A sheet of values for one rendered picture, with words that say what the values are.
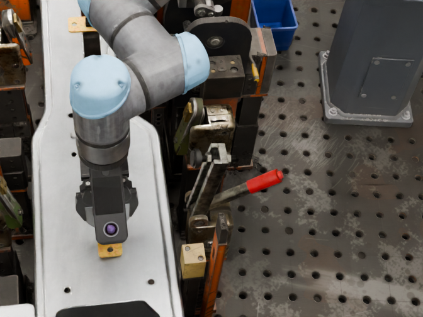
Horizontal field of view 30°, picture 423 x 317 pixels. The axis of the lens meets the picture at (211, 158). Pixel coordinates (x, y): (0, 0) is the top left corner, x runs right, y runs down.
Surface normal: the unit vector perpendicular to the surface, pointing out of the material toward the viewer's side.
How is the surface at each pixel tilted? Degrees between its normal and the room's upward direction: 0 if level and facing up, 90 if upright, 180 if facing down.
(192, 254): 0
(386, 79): 90
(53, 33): 0
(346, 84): 90
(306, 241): 0
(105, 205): 29
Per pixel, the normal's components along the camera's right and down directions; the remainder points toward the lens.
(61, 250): 0.08, -0.56
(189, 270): 0.14, 0.83
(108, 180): 0.11, -0.09
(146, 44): -0.16, -0.40
